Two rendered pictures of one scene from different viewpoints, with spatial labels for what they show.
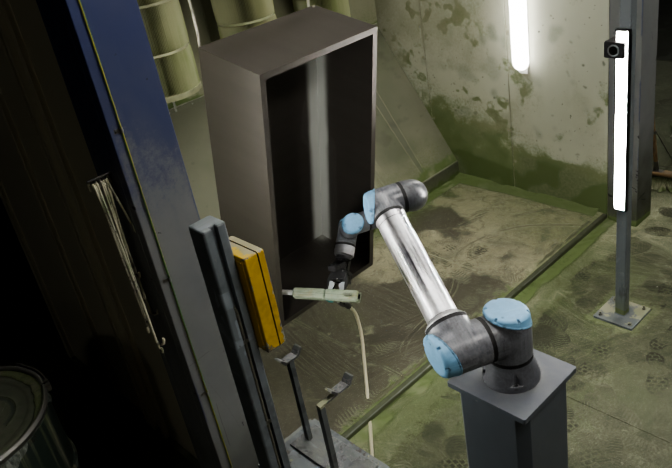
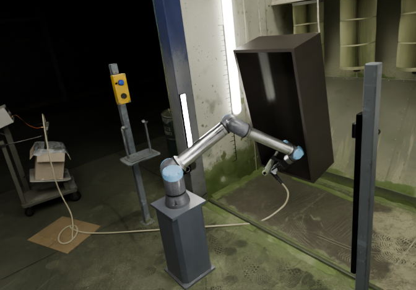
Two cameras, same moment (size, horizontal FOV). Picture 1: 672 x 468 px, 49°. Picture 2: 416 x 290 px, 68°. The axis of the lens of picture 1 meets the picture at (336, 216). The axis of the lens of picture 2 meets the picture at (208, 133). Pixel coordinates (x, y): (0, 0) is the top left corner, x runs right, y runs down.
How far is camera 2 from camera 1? 3.38 m
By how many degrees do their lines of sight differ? 82
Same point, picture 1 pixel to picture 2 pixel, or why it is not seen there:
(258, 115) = (239, 67)
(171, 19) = (353, 29)
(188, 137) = not seen: hidden behind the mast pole
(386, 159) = not seen: outside the picture
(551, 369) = (174, 212)
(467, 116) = not seen: outside the picture
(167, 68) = (344, 52)
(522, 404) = (158, 203)
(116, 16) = (160, 12)
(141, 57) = (164, 25)
